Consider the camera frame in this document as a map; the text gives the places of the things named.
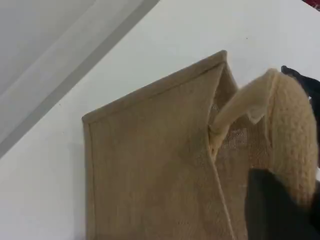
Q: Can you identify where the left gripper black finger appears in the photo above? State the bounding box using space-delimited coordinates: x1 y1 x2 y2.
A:
246 169 320 240

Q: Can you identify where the brown jute bag with handle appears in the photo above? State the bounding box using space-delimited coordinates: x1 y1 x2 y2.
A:
81 49 320 240

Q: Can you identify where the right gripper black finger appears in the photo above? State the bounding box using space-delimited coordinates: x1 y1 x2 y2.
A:
281 65 320 101

